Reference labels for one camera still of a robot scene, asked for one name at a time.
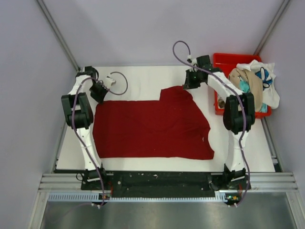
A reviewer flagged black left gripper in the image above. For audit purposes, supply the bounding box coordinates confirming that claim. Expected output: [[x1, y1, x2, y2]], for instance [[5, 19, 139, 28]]
[[89, 83, 109, 104]]

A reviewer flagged dark red t-shirt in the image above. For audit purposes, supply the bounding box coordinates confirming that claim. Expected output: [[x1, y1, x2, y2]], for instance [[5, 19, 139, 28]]
[[93, 86, 214, 160]]

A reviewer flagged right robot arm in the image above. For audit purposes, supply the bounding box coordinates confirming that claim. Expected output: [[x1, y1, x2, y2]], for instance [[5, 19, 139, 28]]
[[183, 54, 255, 189]]

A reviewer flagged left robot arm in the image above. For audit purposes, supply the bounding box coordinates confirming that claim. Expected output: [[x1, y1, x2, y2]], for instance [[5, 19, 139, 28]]
[[61, 66, 108, 189]]

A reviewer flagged red plastic bin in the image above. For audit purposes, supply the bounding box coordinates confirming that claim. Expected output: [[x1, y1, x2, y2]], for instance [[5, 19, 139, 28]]
[[213, 53, 272, 119]]

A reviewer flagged light blue t-shirt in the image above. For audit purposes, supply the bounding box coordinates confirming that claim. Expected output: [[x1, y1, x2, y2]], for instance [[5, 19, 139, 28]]
[[239, 80, 268, 113]]

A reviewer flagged beige t-shirt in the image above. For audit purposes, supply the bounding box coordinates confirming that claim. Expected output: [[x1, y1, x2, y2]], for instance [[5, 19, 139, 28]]
[[229, 68, 263, 112]]

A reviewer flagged white t-shirt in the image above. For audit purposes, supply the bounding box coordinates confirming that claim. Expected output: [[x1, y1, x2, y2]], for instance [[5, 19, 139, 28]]
[[236, 60, 280, 109]]

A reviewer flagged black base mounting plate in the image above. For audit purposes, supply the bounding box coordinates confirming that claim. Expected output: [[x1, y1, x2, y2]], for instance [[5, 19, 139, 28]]
[[80, 171, 251, 198]]

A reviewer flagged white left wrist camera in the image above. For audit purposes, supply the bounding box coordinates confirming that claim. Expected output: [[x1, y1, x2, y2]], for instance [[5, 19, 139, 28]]
[[103, 76, 116, 88]]

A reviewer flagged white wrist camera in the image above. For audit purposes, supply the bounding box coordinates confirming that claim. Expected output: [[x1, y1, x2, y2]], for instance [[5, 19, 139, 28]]
[[187, 54, 197, 66], [103, 76, 116, 88]]

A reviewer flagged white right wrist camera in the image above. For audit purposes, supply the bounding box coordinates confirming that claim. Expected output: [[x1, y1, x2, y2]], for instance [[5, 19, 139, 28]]
[[187, 54, 197, 66]]

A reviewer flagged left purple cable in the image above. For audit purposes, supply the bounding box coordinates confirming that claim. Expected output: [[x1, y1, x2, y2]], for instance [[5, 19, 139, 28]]
[[72, 72, 129, 208]]

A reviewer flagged aluminium frame rail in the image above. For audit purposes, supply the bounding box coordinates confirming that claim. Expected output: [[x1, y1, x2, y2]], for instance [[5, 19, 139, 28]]
[[39, 172, 298, 193]]

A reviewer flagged grey slotted cable duct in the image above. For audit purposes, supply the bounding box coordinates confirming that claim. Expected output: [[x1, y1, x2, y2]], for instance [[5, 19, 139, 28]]
[[48, 192, 239, 203]]

